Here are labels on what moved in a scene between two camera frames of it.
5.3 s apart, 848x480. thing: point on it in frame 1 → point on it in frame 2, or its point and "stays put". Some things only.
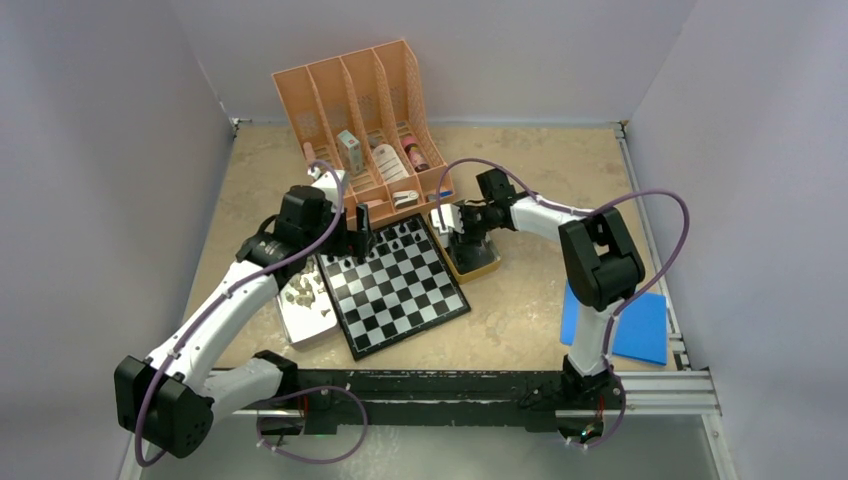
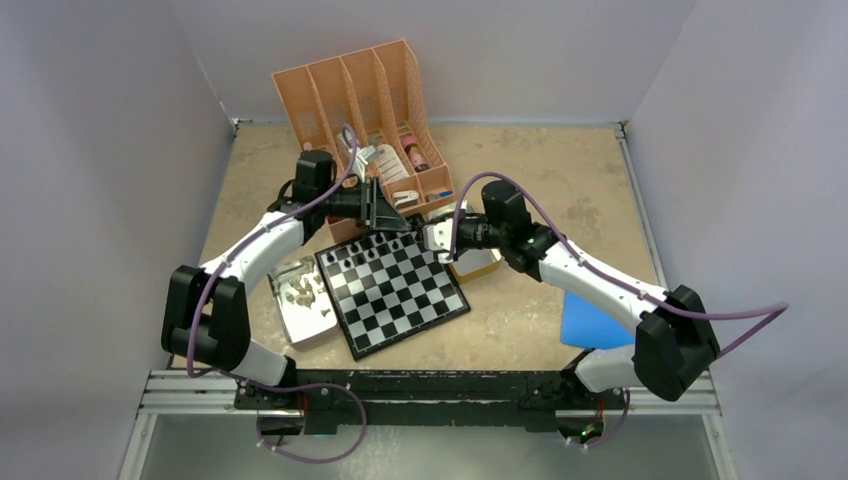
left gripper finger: (366, 242) → (381, 212)
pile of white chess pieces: (304, 285) stays put
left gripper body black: (340, 241) → (348, 202)
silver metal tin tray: (306, 306) stays put
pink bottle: (415, 153) stays put
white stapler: (404, 198) stays put
